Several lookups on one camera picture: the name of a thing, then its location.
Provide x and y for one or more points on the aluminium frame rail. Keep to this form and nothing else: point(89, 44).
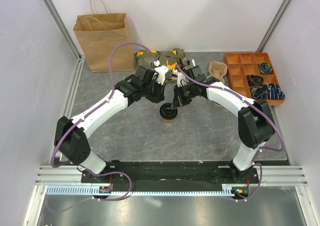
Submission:
point(283, 176)

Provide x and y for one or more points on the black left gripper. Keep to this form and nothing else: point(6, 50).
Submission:
point(160, 96)

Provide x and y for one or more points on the camouflage folded cloth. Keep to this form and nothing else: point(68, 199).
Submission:
point(168, 58)

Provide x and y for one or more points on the green blue rolled sock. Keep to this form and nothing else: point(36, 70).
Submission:
point(265, 68)

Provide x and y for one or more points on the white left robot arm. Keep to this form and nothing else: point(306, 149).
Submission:
point(71, 137)

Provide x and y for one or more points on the cardboard cup carrier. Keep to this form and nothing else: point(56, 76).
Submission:
point(218, 70)

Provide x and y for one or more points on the grey patterned rolled sock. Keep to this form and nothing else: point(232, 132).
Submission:
point(260, 92)

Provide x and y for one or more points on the blue striped rolled sock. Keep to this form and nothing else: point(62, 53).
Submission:
point(275, 92)

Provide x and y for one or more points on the white slotted cable duct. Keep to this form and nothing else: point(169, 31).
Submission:
point(164, 188)

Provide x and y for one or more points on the black plastic cup lid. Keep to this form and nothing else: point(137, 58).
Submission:
point(167, 113)

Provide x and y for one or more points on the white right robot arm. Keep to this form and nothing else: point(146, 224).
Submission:
point(255, 122)

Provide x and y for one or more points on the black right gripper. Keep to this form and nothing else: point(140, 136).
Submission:
point(178, 100)

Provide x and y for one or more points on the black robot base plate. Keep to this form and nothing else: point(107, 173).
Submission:
point(207, 172)

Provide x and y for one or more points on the orange compartment tray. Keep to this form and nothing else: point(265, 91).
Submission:
point(242, 64)

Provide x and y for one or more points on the dark brown rolled sock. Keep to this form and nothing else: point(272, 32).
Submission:
point(255, 80)

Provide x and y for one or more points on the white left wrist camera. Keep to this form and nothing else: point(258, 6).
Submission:
point(160, 74)

